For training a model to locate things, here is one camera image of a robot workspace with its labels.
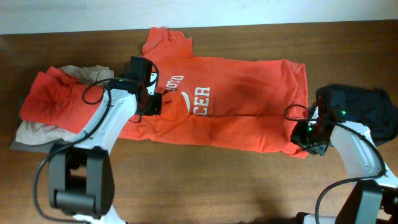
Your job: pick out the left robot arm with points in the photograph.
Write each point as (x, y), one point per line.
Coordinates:
(81, 182)

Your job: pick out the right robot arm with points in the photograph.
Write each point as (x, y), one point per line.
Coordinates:
(375, 186)

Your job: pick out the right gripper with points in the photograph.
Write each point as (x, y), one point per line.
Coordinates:
(296, 137)

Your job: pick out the folded beige garment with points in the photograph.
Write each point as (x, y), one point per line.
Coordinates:
(88, 75)

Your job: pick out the folded grey garment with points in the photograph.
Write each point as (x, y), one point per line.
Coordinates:
(36, 137)

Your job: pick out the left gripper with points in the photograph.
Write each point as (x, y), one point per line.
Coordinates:
(155, 107)

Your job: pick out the red soccer t-shirt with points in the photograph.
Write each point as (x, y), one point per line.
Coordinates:
(212, 101)

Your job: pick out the black garment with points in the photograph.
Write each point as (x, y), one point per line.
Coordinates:
(371, 107)

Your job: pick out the folded red shirt on stack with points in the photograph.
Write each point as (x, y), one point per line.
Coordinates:
(55, 99)

